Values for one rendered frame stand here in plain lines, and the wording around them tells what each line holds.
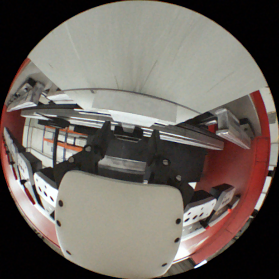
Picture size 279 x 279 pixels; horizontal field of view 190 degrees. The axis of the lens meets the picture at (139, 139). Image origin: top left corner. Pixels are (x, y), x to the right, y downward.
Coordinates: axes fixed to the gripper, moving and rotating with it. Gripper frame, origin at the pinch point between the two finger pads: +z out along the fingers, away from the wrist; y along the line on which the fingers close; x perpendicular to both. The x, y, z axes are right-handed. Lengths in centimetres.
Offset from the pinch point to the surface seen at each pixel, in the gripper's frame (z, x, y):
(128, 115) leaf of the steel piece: 6.2, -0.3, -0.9
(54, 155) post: 24, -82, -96
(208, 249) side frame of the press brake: -76, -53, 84
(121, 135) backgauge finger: 18.1, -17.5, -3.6
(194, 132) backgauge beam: 28.8, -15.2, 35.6
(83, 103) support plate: 4.4, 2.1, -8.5
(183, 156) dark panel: 34, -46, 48
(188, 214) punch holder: -10.3, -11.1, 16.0
